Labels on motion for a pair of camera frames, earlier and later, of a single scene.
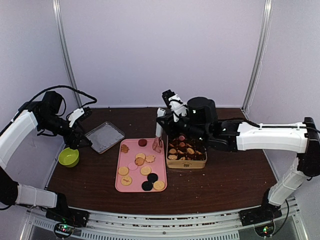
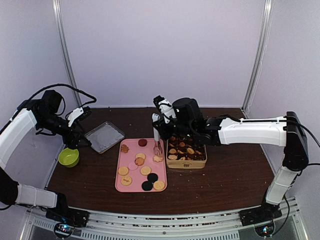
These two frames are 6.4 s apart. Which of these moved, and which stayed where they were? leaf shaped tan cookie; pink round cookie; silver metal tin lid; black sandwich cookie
Moved: leaf shaped tan cookie
Stayed: silver metal tin lid; pink round cookie; black sandwich cookie
